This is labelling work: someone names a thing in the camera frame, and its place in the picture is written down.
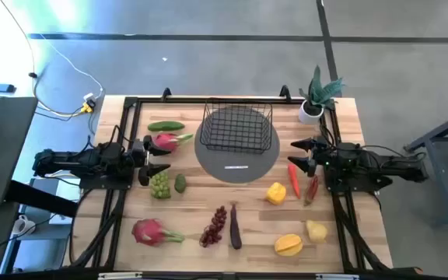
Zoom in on yellow bell pepper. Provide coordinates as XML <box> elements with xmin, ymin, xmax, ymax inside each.
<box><xmin>266</xmin><ymin>181</ymin><xmax>287</xmax><ymax>206</ymax></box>

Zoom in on grey metal cart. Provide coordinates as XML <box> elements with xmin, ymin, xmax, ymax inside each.
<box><xmin>404</xmin><ymin>105</ymin><xmax>448</xmax><ymax>229</ymax></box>

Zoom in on grey round mat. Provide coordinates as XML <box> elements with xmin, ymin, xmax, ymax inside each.
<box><xmin>194</xmin><ymin>105</ymin><xmax>281</xmax><ymax>184</ymax></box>

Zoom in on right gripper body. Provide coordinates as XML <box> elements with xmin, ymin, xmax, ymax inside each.
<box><xmin>313</xmin><ymin>138</ymin><xmax>340</xmax><ymax>172</ymax></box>

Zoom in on large pink dragon fruit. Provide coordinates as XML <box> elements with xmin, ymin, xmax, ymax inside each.
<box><xmin>131</xmin><ymin>218</ymin><xmax>186</xmax><ymax>247</ymax></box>

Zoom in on yellow power plug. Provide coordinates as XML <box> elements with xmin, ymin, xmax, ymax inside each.
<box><xmin>80</xmin><ymin>92</ymin><xmax>97</xmax><ymax>114</ymax></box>

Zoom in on green grape bunch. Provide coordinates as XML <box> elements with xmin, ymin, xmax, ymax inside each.
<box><xmin>149</xmin><ymin>170</ymin><xmax>172</xmax><ymax>200</ymax></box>

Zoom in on purple eggplant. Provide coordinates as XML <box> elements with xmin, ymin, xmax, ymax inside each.
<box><xmin>229</xmin><ymin>201</ymin><xmax>243</xmax><ymax>250</ymax></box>

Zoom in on black wire basket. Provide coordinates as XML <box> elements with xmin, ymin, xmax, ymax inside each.
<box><xmin>199</xmin><ymin>100</ymin><xmax>274</xmax><ymax>155</ymax></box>

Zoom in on red grape bunch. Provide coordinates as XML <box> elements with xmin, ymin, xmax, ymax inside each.
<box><xmin>198</xmin><ymin>205</ymin><xmax>228</xmax><ymax>249</ymax></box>

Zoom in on white metal bar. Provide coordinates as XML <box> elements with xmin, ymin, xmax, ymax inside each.
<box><xmin>98</xmin><ymin>271</ymin><xmax>143</xmax><ymax>280</ymax></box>
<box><xmin>316</xmin><ymin>273</ymin><xmax>360</xmax><ymax>280</ymax></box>

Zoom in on white mug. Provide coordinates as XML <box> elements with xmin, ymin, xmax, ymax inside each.
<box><xmin>12</xmin><ymin>214</ymin><xmax>37</xmax><ymax>236</ymax></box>

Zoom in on black aluminium frame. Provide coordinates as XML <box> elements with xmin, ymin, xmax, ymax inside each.
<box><xmin>62</xmin><ymin>84</ymin><xmax>423</xmax><ymax>280</ymax></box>

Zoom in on white paper sheet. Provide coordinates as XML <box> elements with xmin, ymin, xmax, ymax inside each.
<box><xmin>48</xmin><ymin>178</ymin><xmax>81</xmax><ymax>226</ymax></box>

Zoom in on black desk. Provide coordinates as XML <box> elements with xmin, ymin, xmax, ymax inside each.
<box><xmin>0</xmin><ymin>96</ymin><xmax>79</xmax><ymax>219</ymax></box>

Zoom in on potted plant white pot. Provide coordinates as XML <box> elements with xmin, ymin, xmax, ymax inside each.
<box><xmin>298</xmin><ymin>65</ymin><xmax>345</xmax><ymax>126</ymax></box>

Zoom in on small pink dragon fruit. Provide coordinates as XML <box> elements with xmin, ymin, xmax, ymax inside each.
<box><xmin>152</xmin><ymin>132</ymin><xmax>194</xmax><ymax>152</ymax></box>

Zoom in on yellow pear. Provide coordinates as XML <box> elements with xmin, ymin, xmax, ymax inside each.
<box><xmin>306</xmin><ymin>219</ymin><xmax>328</xmax><ymax>244</ymax></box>

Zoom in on thin floor cable with plug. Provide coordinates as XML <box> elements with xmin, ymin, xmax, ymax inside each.
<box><xmin>0</xmin><ymin>0</ymin><xmax>93</xmax><ymax>117</ymax></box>

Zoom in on dark green avocado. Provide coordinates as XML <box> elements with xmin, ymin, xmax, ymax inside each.
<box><xmin>173</xmin><ymin>173</ymin><xmax>187</xmax><ymax>194</ymax></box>

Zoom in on white floor cable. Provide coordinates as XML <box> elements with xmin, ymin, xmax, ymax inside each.
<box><xmin>37</xmin><ymin>33</ymin><xmax>105</xmax><ymax>100</ymax></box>

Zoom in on red chili pepper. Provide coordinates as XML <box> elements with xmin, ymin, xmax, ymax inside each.
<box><xmin>303</xmin><ymin>174</ymin><xmax>320</xmax><ymax>207</ymax></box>

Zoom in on green cucumber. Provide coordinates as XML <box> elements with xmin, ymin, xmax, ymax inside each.
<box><xmin>147</xmin><ymin>121</ymin><xmax>186</xmax><ymax>132</ymax></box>

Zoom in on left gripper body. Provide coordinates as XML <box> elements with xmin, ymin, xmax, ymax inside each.
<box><xmin>124</xmin><ymin>138</ymin><xmax>149</xmax><ymax>178</ymax></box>

